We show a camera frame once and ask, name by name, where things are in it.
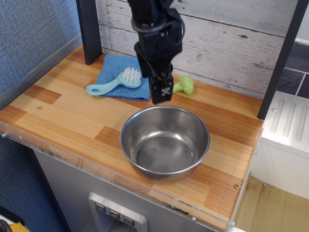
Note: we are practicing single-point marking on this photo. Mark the silver dispenser button panel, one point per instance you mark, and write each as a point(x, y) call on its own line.
point(110, 216)

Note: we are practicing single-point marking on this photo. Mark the light blue dish brush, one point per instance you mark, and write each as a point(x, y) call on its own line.
point(130, 78)

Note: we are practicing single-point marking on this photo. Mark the yellow object bottom left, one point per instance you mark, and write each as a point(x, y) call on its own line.
point(18, 227)

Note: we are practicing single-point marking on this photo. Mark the blue folded cloth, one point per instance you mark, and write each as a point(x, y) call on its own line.
point(112, 67)

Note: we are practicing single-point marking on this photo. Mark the dark right shelf post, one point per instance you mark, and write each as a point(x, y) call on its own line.
point(283, 56)

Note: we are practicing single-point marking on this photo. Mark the white toy sink unit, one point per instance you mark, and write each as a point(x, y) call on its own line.
point(282, 153)

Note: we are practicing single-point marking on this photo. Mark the dark shelf post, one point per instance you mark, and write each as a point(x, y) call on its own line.
point(283, 56)
point(89, 27)

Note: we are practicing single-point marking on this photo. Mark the green toy broccoli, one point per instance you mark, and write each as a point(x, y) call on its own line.
point(185, 84)

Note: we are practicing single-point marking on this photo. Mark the grey toy fridge cabinet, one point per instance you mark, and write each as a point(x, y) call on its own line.
point(168, 207)

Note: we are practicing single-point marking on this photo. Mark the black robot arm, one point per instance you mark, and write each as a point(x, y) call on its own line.
point(153, 15)

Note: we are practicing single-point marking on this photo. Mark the dark left shelf post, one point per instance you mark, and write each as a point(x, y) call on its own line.
point(89, 27)

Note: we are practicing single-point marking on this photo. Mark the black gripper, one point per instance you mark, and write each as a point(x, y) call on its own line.
point(155, 51)

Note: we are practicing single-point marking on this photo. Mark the clear acrylic edge guard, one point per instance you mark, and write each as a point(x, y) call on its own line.
point(210, 194)

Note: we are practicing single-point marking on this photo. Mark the stainless steel pot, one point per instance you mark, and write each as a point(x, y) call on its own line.
point(164, 143)

